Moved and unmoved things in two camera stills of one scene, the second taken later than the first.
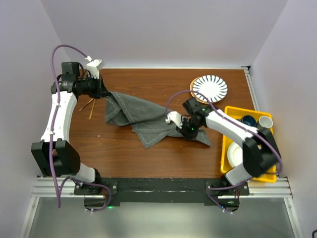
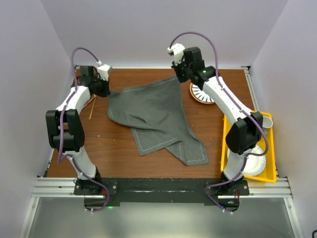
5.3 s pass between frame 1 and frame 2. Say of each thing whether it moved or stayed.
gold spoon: stayed
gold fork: stayed
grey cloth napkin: moved
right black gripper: moved
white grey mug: stayed
